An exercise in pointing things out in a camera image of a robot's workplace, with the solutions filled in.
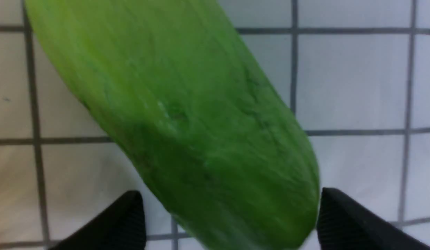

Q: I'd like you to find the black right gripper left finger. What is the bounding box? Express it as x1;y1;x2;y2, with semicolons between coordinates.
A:
50;190;147;250

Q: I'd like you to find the green bitter gourd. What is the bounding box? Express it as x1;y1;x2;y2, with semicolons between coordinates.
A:
24;0;321;250

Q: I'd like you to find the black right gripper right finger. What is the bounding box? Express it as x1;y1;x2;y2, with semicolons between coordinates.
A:
316;187;430;250

